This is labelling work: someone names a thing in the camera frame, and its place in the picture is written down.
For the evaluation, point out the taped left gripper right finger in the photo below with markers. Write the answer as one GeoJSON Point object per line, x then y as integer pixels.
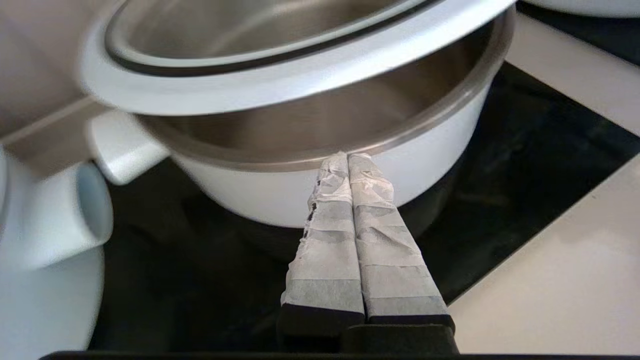
{"type": "Point", "coordinates": [390, 260]}

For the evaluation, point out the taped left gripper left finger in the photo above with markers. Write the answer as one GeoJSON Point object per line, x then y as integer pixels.
{"type": "Point", "coordinates": [330, 260]}

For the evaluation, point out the black left induction plate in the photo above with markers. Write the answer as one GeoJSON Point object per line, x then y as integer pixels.
{"type": "Point", "coordinates": [525, 165]}

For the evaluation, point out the white pot with steel rim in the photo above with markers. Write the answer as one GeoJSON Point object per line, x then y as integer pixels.
{"type": "Point", "coordinates": [250, 192]}

